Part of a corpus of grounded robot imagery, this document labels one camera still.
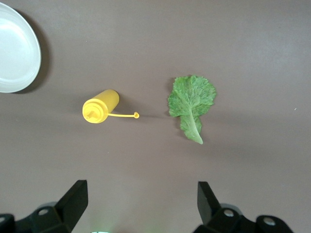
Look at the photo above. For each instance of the beige round plate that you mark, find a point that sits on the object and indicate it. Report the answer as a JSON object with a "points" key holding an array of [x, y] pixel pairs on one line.
{"points": [[17, 53]]}

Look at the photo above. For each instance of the yellow squeeze bottle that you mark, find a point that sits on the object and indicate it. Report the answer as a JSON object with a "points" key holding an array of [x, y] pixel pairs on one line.
{"points": [[102, 106]]}

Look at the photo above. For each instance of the green lettuce leaf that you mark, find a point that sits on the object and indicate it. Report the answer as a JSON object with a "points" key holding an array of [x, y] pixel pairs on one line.
{"points": [[192, 102]]}

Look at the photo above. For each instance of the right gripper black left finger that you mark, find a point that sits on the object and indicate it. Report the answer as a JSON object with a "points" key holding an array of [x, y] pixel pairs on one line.
{"points": [[60, 213]]}

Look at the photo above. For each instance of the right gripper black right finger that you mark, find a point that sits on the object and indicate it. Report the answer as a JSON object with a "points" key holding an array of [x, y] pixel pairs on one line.
{"points": [[218, 218]]}

